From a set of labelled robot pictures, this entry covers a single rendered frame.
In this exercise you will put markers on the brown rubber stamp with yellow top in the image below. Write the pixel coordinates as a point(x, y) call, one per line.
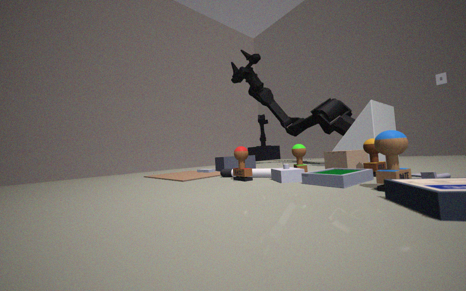
point(374, 163)

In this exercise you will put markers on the brown wooden stamp with green top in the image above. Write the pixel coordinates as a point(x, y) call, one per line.
point(299, 151)

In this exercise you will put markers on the tan box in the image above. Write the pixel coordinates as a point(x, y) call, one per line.
point(345, 159)

